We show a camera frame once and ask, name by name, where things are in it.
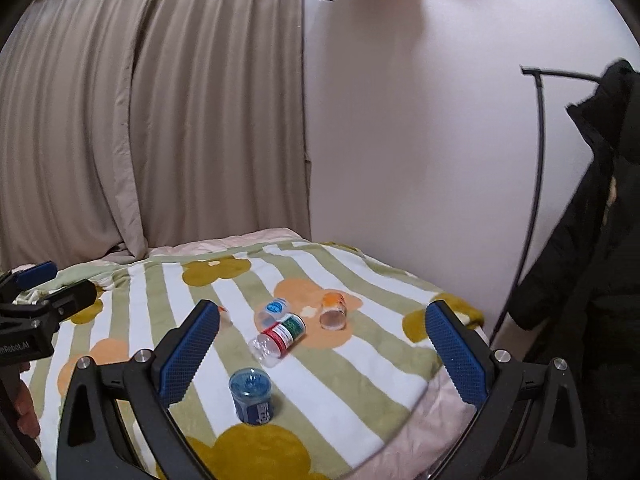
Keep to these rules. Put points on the beige curtain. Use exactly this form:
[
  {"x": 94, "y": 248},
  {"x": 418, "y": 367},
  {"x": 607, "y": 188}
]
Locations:
[{"x": 150, "y": 135}]

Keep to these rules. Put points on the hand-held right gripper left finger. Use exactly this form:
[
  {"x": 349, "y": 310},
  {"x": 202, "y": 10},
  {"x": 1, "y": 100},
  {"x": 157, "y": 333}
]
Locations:
[{"x": 190, "y": 350}]

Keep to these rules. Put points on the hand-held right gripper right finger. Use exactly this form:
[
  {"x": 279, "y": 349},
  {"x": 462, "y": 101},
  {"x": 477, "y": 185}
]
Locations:
[{"x": 457, "y": 355}]

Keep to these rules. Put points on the clear cup orange label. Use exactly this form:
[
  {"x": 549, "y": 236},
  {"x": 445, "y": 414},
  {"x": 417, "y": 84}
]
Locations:
[{"x": 332, "y": 310}]

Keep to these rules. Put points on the striped floral blanket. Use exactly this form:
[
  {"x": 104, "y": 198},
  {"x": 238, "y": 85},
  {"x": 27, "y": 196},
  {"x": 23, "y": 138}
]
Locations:
[{"x": 350, "y": 360}]

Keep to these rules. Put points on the black coat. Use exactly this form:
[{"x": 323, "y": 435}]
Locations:
[{"x": 590, "y": 285}]

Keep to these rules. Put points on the clear cup red green label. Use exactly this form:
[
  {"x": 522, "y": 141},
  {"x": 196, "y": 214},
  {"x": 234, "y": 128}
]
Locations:
[{"x": 277, "y": 337}]

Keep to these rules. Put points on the black clothes rack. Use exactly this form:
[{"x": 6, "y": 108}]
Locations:
[{"x": 540, "y": 160}]

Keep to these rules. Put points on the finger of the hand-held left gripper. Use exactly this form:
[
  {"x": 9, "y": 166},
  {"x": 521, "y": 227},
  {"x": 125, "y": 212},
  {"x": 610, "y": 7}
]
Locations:
[
  {"x": 35, "y": 272},
  {"x": 70, "y": 296}
]

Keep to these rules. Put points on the person's left hand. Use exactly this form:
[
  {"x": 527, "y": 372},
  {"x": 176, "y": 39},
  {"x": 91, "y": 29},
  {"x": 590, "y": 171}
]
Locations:
[{"x": 24, "y": 405}]

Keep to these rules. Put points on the blue upright bottle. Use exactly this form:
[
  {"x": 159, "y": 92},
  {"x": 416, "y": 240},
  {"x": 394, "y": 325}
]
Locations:
[{"x": 250, "y": 395}]

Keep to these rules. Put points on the clear cup blue label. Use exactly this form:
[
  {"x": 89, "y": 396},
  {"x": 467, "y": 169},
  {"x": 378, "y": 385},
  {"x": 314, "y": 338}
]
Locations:
[{"x": 272, "y": 310}]

